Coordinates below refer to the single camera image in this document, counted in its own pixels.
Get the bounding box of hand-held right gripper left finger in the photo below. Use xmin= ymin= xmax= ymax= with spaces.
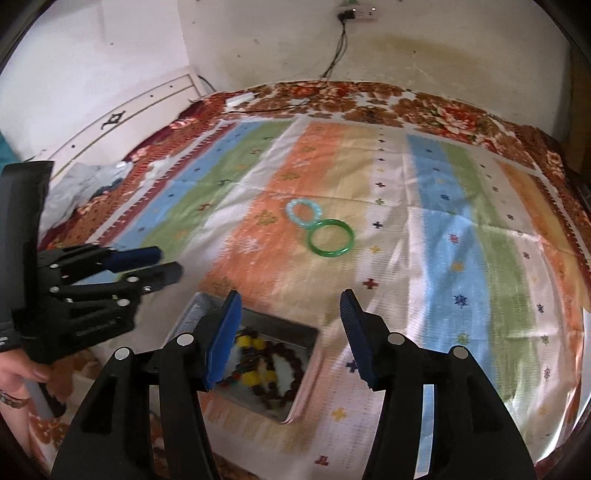
xmin=50 ymin=290 xmax=244 ymax=480

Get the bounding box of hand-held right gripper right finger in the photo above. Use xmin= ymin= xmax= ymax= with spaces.
xmin=339 ymin=288 xmax=539 ymax=480

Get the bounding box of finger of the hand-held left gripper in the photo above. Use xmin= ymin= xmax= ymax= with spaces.
xmin=39 ymin=246 xmax=162 ymax=278
xmin=51 ymin=261 xmax=183 ymax=305

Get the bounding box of yellow and brown bead bracelet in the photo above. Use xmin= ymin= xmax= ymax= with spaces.
xmin=222 ymin=328 xmax=279 ymax=393

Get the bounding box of silver metal tin box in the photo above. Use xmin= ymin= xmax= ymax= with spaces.
xmin=159 ymin=291 xmax=321 ymax=424

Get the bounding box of red bead bracelet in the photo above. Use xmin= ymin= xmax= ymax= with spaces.
xmin=256 ymin=340 xmax=308 ymax=411

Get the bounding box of green jade bangle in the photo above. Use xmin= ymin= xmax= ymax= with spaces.
xmin=308 ymin=220 xmax=356 ymax=256

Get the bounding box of light blue bead bracelet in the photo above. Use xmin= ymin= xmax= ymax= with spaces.
xmin=285 ymin=199 xmax=322 ymax=230

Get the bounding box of person's left hand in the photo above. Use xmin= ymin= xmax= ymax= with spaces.
xmin=0 ymin=348 xmax=49 ymax=402

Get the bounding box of grey crumpled cloth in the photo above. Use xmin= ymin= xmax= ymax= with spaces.
xmin=44 ymin=161 xmax=132 ymax=227

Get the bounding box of striped colourful mat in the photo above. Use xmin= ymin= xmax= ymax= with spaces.
xmin=39 ymin=115 xmax=591 ymax=467

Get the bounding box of white bed headboard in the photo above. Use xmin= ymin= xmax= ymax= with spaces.
xmin=9 ymin=74 xmax=204 ymax=185

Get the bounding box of white power strip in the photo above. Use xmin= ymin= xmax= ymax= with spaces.
xmin=337 ymin=2 xmax=379 ymax=21

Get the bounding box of dark bead wrist bracelet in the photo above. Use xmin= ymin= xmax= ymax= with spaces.
xmin=0 ymin=389 xmax=29 ymax=409

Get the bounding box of black cable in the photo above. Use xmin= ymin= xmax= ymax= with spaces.
xmin=240 ymin=18 xmax=350 ymax=114

